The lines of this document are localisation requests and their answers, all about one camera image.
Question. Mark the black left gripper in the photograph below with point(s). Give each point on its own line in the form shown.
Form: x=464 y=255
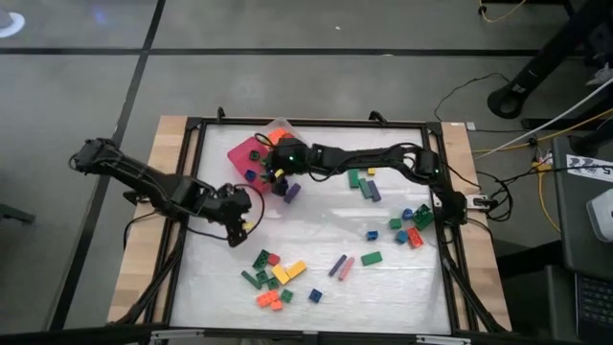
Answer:
x=232 y=203

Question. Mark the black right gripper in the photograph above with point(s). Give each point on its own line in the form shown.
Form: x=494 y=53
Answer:
x=289 y=158

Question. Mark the purple wooden plank block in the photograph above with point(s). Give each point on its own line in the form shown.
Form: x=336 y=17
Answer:
x=292 y=192
x=374 y=190

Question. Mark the small blue stud brick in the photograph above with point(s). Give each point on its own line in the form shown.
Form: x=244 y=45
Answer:
x=407 y=214
x=250 y=175
x=315 y=295
x=372 y=235
x=401 y=236

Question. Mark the small green stud brick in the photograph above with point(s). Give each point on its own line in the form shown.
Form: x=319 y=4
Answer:
x=254 y=154
x=286 y=295
x=395 y=223
x=261 y=276
x=273 y=282

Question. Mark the dark green wooden plank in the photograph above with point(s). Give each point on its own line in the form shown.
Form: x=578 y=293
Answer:
x=251 y=279

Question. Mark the long orange stud brick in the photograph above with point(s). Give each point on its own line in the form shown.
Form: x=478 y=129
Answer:
x=267 y=298
x=278 y=135

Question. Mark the thin purple stick block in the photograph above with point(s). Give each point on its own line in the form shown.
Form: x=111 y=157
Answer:
x=337 y=265

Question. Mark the thin pink stick block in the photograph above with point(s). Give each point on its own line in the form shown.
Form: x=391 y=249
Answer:
x=346 y=268

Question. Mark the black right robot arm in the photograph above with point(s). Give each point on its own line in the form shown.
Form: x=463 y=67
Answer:
x=383 y=155

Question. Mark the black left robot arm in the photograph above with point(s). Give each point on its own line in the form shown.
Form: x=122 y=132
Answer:
x=143 y=177

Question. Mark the small red stud brick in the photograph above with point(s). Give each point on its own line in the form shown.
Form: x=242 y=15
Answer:
x=273 y=259

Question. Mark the pink plastic bin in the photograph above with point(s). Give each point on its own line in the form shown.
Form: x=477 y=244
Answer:
x=239 y=160

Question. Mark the wide yellow wooden block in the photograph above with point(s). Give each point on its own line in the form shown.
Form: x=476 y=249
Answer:
x=296 y=269
x=280 y=274

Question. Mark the clear plastic bin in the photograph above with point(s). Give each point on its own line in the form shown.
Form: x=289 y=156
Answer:
x=282 y=123

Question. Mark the green wooden plank block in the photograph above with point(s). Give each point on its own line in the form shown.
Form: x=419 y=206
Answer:
x=371 y=258
x=353 y=177

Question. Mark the small orange stud brick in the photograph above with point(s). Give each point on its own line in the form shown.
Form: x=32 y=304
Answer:
x=276 y=305

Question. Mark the teal wooden plank block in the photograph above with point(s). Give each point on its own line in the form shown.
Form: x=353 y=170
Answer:
x=365 y=188

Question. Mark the long red stud brick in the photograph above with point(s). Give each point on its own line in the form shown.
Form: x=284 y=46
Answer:
x=415 y=237

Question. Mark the black gantry bar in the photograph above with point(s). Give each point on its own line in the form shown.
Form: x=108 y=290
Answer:
x=48 y=338

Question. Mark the dark grey floor object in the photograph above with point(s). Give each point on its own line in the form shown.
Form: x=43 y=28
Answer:
x=14 y=213

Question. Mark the grey side cabinet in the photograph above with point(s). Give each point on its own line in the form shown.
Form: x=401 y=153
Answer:
x=574 y=215

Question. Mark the white floor disc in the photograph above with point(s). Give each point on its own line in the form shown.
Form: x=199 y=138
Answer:
x=18 y=28

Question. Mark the black floor stand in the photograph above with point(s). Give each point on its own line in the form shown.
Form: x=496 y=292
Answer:
x=551 y=52

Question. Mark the white printed paper label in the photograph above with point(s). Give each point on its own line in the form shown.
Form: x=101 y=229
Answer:
x=589 y=167

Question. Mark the white rounded device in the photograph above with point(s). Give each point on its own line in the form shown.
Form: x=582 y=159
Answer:
x=603 y=215

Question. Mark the black keyboard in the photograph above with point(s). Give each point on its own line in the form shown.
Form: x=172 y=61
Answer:
x=596 y=306

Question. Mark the black aluminium table frame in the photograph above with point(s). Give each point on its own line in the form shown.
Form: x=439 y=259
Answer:
x=335 y=122

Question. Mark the black frame clamp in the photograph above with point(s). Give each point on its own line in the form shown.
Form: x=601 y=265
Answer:
x=378 y=116
x=220 y=114

